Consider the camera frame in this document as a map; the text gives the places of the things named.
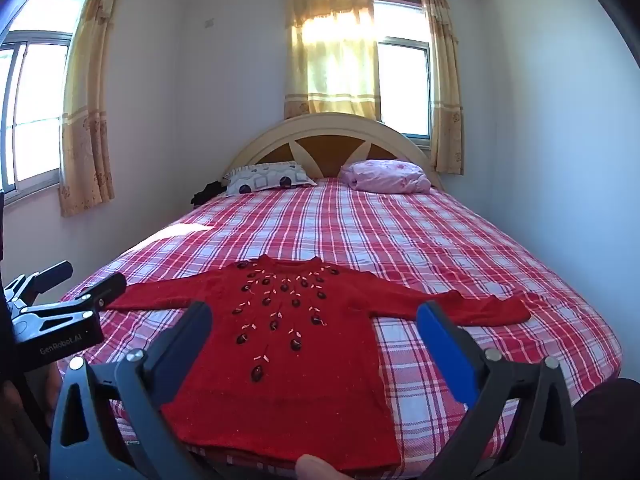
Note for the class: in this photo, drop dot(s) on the person's right hand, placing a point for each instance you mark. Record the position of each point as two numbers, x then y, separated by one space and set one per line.
315 469

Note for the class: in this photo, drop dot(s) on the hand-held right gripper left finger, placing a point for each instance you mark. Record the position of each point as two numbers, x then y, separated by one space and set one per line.
192 330

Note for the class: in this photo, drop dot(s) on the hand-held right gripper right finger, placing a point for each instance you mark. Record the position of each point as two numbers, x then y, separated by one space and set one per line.
445 345

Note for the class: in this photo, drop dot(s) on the sliding window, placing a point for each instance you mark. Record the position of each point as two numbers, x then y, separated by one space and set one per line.
402 85
35 105

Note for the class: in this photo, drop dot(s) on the red knitted sweater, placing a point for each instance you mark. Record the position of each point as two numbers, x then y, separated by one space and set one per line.
300 360

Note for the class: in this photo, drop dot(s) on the black cloth bundle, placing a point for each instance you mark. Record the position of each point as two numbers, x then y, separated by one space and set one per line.
207 192

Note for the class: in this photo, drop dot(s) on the white patterned pillow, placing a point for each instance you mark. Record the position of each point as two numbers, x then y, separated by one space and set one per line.
270 177

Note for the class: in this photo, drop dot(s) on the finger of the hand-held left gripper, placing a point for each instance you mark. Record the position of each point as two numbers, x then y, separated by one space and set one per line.
45 277
100 292

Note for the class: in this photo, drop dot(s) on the cream wooden headboard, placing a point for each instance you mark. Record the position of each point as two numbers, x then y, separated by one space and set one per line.
330 145

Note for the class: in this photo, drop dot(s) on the red plaid bed sheet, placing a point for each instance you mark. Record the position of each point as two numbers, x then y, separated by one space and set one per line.
400 240

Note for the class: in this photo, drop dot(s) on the yellow floral curtain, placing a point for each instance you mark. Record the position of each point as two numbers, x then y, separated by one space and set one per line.
87 110
330 45
445 85

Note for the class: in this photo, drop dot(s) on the pink pillow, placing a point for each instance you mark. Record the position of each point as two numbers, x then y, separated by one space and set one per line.
387 176

